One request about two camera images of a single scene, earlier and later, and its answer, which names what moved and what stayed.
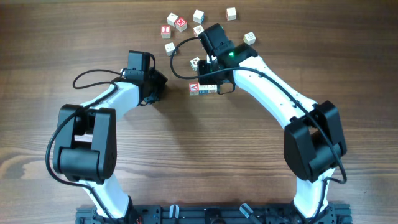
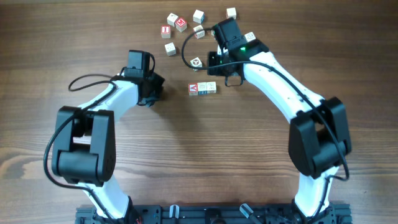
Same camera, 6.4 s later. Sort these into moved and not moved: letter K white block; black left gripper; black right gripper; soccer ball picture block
Moved: black right gripper
Not moved: black left gripper; letter K white block; soccer ball picture block
